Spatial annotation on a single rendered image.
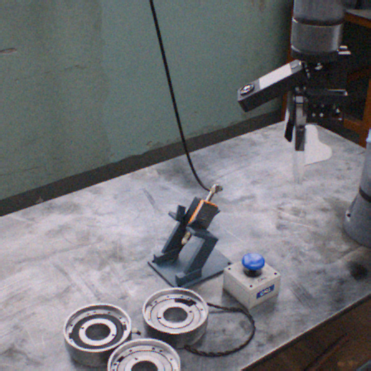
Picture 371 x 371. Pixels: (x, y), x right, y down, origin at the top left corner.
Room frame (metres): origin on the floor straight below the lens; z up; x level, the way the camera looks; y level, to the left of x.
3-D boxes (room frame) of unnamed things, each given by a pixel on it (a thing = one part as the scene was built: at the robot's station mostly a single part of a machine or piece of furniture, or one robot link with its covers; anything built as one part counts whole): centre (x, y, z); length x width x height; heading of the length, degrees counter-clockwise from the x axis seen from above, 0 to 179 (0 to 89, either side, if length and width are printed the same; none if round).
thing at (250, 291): (0.84, -0.12, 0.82); 0.08 x 0.07 x 0.05; 126
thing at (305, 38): (0.92, -0.19, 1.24); 0.08 x 0.08 x 0.05
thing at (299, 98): (0.91, -0.20, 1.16); 0.09 x 0.08 x 0.12; 88
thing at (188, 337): (0.75, 0.01, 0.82); 0.10 x 0.10 x 0.04
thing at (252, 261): (0.84, -0.12, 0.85); 0.04 x 0.04 x 0.05
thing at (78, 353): (0.71, 0.13, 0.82); 0.10 x 0.10 x 0.04
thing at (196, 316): (0.75, 0.01, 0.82); 0.08 x 0.08 x 0.02
